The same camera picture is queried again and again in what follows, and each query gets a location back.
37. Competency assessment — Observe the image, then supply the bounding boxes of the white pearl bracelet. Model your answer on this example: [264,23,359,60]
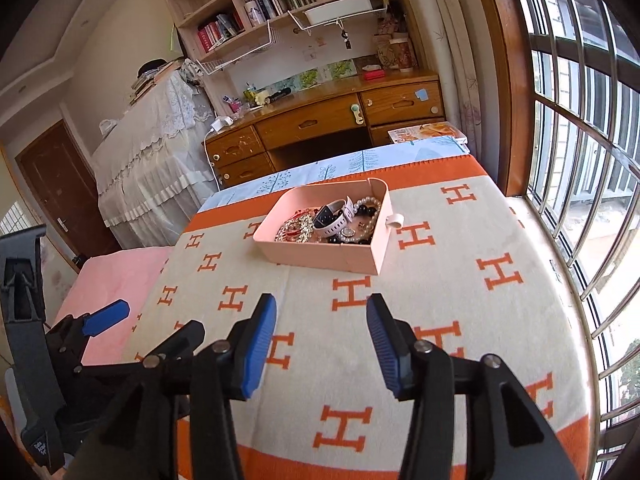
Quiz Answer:
[349,195,383,244]

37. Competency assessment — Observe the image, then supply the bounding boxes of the silver rhinestone necklace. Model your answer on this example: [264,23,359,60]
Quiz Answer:
[273,206,321,245]

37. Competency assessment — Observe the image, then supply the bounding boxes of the pink strap smartwatch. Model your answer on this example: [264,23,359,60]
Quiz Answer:
[312,197,356,238]

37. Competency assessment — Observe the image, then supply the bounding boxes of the pink jewelry tray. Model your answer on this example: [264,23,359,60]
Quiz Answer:
[253,178,404,275]

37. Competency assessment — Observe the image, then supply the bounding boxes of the pink bedsheet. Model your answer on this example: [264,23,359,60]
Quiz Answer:
[54,247,172,365]

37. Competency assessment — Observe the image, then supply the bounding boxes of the orange H pattern blanket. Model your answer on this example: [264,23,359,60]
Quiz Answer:
[124,155,590,479]

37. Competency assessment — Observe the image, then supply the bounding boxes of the brown wooden door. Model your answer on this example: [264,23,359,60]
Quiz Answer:
[16,120,120,258]

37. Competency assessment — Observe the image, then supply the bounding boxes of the white lace covered furniture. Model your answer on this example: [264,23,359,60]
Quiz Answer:
[92,70,218,249]

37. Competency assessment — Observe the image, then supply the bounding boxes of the magazine on chair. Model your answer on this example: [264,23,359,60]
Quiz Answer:
[388,122,468,146]

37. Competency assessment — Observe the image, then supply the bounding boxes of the wooden desk with drawers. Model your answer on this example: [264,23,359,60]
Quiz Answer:
[204,70,446,188]

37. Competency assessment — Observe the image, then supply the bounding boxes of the white basket under shelf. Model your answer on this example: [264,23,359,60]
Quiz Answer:
[304,0,373,25]

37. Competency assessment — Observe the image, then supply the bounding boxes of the window with metal bars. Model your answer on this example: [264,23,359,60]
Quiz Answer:
[518,0,639,479]

